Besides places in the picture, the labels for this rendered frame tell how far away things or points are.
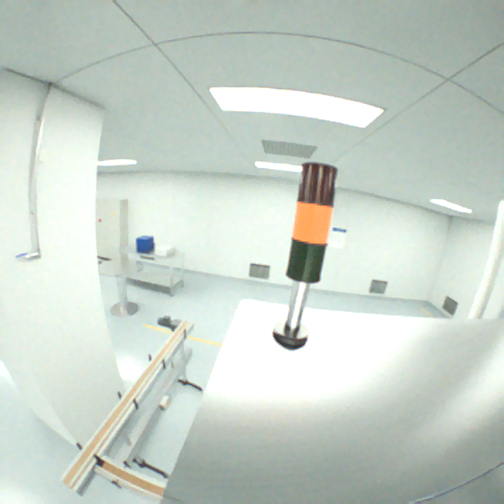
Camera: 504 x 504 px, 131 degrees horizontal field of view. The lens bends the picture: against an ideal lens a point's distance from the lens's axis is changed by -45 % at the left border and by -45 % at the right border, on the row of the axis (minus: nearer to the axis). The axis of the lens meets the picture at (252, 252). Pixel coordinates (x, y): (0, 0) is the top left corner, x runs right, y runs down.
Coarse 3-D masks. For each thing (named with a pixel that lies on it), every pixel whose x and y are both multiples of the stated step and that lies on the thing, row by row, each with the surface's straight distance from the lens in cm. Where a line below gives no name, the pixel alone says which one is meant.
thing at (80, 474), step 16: (176, 336) 223; (160, 352) 206; (176, 352) 215; (160, 368) 191; (144, 384) 178; (128, 400) 174; (144, 400) 181; (112, 416) 169; (128, 416) 167; (96, 432) 161; (112, 432) 162; (80, 448) 161; (96, 448) 156; (112, 448) 166; (80, 464) 160; (96, 464) 158; (64, 480) 160; (80, 480) 156
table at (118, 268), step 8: (104, 264) 442; (112, 264) 438; (120, 264) 435; (128, 264) 432; (136, 264) 430; (104, 272) 400; (112, 272) 396; (120, 272) 393; (128, 272) 391; (136, 272) 394; (120, 280) 427; (120, 288) 434; (120, 296) 442; (120, 304) 453; (128, 304) 476; (136, 304) 473; (112, 312) 454; (120, 312) 450; (128, 312) 447
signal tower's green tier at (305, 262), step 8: (296, 248) 27; (304, 248) 27; (312, 248) 27; (320, 248) 27; (296, 256) 27; (304, 256) 27; (312, 256) 27; (320, 256) 28; (288, 264) 29; (296, 264) 27; (304, 264) 27; (312, 264) 27; (320, 264) 28; (288, 272) 29; (296, 272) 28; (304, 272) 27; (312, 272) 28; (320, 272) 29; (312, 280) 28
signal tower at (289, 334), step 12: (336, 168) 28; (324, 204) 26; (300, 240) 27; (288, 276) 29; (300, 288) 29; (300, 300) 30; (288, 312) 32; (300, 312) 31; (276, 324) 34; (288, 324) 32; (300, 324) 33; (276, 336) 32; (288, 336) 32; (300, 336) 32
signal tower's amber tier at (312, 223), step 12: (300, 204) 27; (312, 204) 26; (300, 216) 27; (312, 216) 26; (324, 216) 27; (300, 228) 27; (312, 228) 26; (324, 228) 27; (312, 240) 26; (324, 240) 27
